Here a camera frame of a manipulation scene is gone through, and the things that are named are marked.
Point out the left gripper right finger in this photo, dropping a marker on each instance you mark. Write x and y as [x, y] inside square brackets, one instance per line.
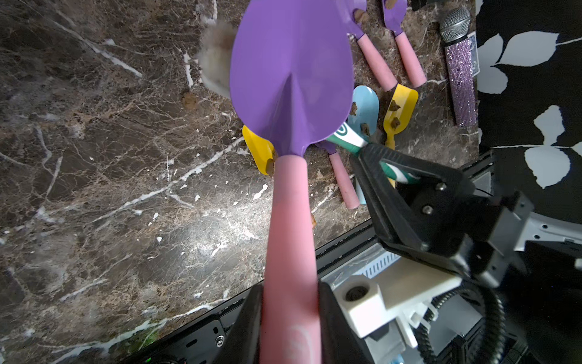
[339, 343]

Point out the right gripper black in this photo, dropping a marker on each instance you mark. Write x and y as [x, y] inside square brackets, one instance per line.
[423, 207]

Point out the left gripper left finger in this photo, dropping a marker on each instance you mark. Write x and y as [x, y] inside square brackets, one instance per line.
[242, 342]

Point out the yellow square trowel wooden handle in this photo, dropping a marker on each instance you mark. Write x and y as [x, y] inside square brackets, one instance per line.
[262, 150]

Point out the purple pointed trowel front row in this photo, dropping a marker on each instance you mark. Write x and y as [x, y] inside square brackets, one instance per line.
[290, 324]

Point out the green white scrub brush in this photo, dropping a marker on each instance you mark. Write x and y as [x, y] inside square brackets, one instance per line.
[363, 145]

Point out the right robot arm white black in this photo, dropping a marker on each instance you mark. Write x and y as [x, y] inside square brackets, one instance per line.
[540, 297]

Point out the purple square trowel front row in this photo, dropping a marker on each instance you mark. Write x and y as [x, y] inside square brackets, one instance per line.
[343, 180]

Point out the light blue trowel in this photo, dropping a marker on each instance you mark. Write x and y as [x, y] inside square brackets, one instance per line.
[363, 116]

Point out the playing card deck box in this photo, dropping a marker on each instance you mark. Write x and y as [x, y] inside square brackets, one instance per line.
[475, 65]

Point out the black front rail base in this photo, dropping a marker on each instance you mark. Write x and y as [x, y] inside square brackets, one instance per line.
[201, 340]

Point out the white perforated cable tray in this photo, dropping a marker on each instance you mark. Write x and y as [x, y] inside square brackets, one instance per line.
[369, 262]

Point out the purple trowel pink handle right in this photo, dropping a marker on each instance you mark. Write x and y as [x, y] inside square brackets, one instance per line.
[394, 12]

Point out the purple square trowel pink handle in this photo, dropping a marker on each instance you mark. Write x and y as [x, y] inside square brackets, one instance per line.
[355, 15]

